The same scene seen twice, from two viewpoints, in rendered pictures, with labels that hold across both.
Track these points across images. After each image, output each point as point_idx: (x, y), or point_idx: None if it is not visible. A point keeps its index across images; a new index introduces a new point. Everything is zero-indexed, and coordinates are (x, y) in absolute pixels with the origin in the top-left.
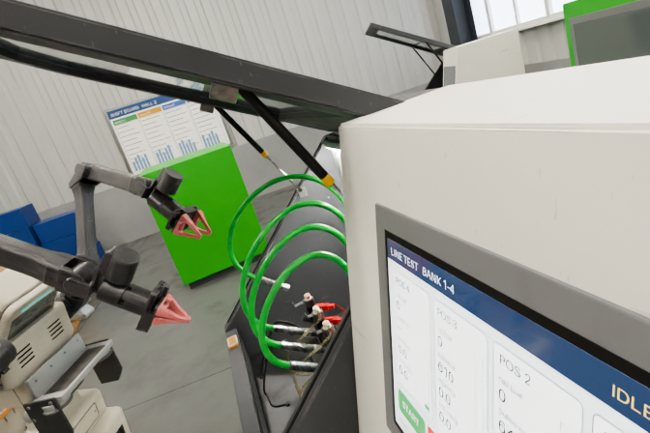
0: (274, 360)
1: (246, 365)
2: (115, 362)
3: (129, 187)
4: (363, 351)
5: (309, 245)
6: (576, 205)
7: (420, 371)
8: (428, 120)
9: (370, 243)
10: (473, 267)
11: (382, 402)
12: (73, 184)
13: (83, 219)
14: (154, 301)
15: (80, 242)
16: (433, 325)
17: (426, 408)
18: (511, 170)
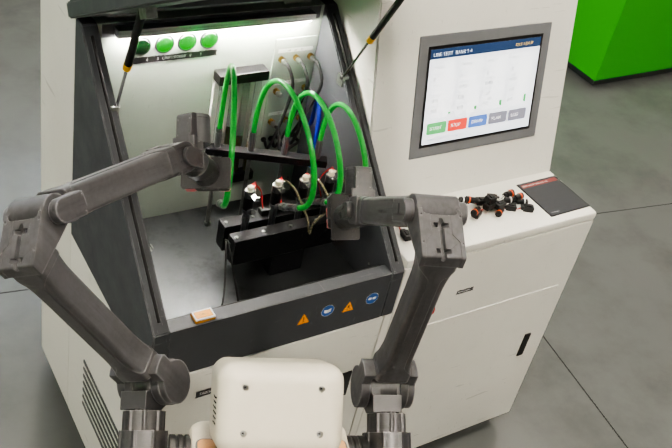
0: None
1: (252, 298)
2: None
3: (169, 169)
4: (385, 138)
5: None
6: (511, 6)
7: (447, 99)
8: None
9: (410, 61)
10: (481, 37)
11: (404, 151)
12: (51, 255)
13: (102, 302)
14: None
15: (127, 337)
16: (459, 71)
17: (448, 113)
18: (496, 2)
